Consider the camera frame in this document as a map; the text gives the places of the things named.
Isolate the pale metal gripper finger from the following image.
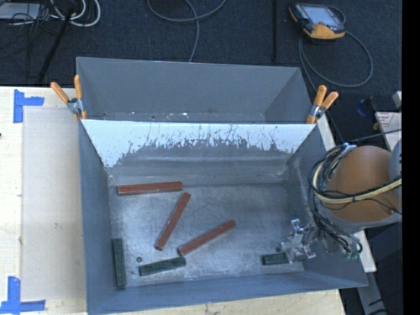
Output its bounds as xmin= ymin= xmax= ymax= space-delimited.
xmin=278 ymin=236 xmax=317 ymax=264
xmin=289 ymin=218 xmax=312 ymax=242

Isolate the dark green flat block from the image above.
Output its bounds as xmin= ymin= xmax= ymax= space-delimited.
xmin=137 ymin=256 xmax=187 ymax=278
xmin=111 ymin=238 xmax=128 ymax=289
xmin=261 ymin=252 xmax=290 ymax=266

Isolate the red-brown flat block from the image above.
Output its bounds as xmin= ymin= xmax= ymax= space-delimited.
xmin=116 ymin=180 xmax=184 ymax=197
xmin=177 ymin=219 xmax=238 ymax=257
xmin=154 ymin=192 xmax=192 ymax=252

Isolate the grey metal bin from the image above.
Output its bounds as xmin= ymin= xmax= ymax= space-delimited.
xmin=75 ymin=56 xmax=369 ymax=315

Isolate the pale wood flat board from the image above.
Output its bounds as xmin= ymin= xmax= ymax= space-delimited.
xmin=20 ymin=106 xmax=87 ymax=302

